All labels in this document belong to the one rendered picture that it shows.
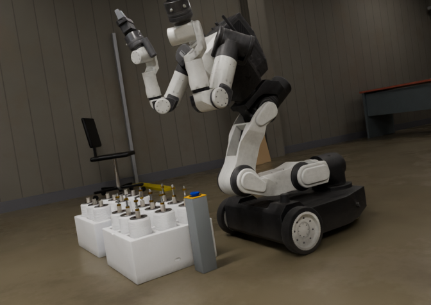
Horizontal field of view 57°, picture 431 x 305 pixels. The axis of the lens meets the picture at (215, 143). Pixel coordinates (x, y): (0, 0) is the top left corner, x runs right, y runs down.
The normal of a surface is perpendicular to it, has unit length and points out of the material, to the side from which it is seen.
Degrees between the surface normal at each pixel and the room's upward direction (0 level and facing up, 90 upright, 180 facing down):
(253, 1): 90
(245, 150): 90
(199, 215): 90
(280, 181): 90
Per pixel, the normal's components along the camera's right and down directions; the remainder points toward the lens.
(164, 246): 0.54, -0.04
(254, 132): 0.41, 0.38
